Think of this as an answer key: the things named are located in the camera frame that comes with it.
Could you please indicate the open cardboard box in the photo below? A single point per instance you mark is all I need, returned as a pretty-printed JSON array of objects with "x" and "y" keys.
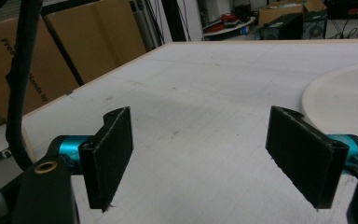
[{"x": 279, "y": 11}]

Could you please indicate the black metal bar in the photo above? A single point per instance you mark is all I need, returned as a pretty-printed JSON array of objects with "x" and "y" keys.
[{"x": 63, "y": 51}]

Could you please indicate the white stand with round base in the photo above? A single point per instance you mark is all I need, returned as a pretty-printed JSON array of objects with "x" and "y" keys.
[{"x": 345, "y": 99}]

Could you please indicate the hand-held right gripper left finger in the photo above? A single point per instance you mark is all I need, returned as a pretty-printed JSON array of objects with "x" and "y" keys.
[{"x": 110, "y": 161}]

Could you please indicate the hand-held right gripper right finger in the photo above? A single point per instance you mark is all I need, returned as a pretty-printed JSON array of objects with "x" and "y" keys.
[{"x": 304, "y": 158}]

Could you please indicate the red tool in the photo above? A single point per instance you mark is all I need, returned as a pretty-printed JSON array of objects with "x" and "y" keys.
[{"x": 227, "y": 20}]

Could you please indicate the plain brown cardboard panel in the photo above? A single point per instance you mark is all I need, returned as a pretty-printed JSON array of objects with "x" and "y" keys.
[{"x": 99, "y": 37}]

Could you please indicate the black equipment box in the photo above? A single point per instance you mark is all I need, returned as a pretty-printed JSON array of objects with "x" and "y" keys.
[{"x": 284, "y": 29}]

